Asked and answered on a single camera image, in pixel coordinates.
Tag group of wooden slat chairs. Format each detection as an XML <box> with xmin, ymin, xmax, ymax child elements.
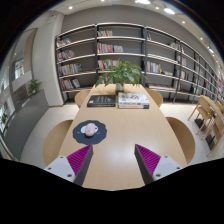
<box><xmin>187</xmin><ymin>94</ymin><xmax>224</xmax><ymax>158</ymax></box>

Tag dark cartoon-face mouse pad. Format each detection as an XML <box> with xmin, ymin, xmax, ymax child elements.
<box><xmin>72</xmin><ymin>119</ymin><xmax>108</xmax><ymax>146</ymax></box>

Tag small green potted plant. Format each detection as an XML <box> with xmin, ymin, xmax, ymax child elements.
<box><xmin>27</xmin><ymin>78</ymin><xmax>44</xmax><ymax>97</ymax></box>

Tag grey bookshelf unit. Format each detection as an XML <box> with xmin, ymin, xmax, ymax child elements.
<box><xmin>54</xmin><ymin>22</ymin><xmax>224</xmax><ymax>104</ymax></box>

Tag white book with red lettering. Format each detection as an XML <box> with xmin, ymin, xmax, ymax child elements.
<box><xmin>117</xmin><ymin>102</ymin><xmax>150</xmax><ymax>110</ymax></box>

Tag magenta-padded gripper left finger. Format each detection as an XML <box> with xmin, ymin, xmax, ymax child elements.
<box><xmin>43</xmin><ymin>143</ymin><xmax>94</xmax><ymax>187</ymax></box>

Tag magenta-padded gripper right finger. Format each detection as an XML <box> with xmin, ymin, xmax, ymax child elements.
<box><xmin>134</xmin><ymin>143</ymin><xmax>184</xmax><ymax>186</ymax></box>

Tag group of ceiling lights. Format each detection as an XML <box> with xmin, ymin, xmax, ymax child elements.
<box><xmin>68</xmin><ymin>0</ymin><xmax>214</xmax><ymax>54</ymax></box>

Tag green plant in white pot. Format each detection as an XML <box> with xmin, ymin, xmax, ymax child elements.
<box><xmin>94</xmin><ymin>59</ymin><xmax>146</xmax><ymax>93</ymax></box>

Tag white illustrated book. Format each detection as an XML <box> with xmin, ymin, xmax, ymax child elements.
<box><xmin>117</xmin><ymin>92</ymin><xmax>151</xmax><ymax>105</ymax></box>

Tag pink computer mouse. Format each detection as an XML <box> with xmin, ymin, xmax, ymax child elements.
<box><xmin>84</xmin><ymin>122</ymin><xmax>98</xmax><ymax>138</ymax></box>

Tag black hardcover book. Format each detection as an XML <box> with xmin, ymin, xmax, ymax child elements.
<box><xmin>86</xmin><ymin>94</ymin><xmax>117</xmax><ymax>108</ymax></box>

